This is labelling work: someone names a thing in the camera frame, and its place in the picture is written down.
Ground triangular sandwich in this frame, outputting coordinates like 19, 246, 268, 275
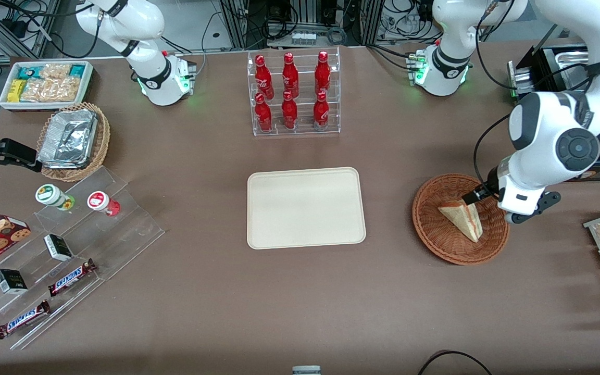
437, 200, 483, 244

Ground brown wicker basket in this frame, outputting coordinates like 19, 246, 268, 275
412, 173, 510, 266

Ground light wicker basket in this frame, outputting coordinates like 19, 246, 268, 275
36, 102, 111, 182

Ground beige plastic tray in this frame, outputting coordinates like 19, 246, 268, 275
246, 167, 367, 251

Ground stack of foil trays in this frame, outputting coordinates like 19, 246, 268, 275
37, 109, 98, 169

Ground green lid drink cup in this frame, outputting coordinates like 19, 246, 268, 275
35, 183, 76, 211

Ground yellow snack packet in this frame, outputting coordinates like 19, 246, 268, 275
8, 79, 28, 103

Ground white plastic snack bin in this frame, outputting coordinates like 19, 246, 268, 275
0, 60, 94, 112

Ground clear bag of crackers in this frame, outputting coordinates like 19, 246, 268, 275
21, 63, 80, 103

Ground red lid drink cup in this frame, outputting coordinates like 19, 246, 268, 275
87, 191, 121, 217

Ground small black box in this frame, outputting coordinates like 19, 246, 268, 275
0, 268, 29, 295
43, 234, 73, 262

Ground clear acrylic stepped shelf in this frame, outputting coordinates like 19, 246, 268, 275
0, 166, 166, 351

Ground black food warmer machine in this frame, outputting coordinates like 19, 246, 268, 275
507, 42, 600, 183

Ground brown Snickers bar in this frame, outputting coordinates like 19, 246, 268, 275
0, 300, 51, 340
48, 258, 97, 297

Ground red cola bottle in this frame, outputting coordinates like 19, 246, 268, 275
281, 91, 298, 130
254, 93, 273, 132
312, 91, 330, 131
254, 54, 275, 100
314, 51, 331, 96
282, 52, 300, 98

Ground clear acrylic bottle rack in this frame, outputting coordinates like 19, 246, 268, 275
247, 46, 341, 138

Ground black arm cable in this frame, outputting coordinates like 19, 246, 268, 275
474, 112, 514, 194

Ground black table cable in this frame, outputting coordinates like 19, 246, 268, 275
417, 349, 494, 375

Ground aluminium frame rack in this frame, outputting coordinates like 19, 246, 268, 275
219, 0, 385, 51

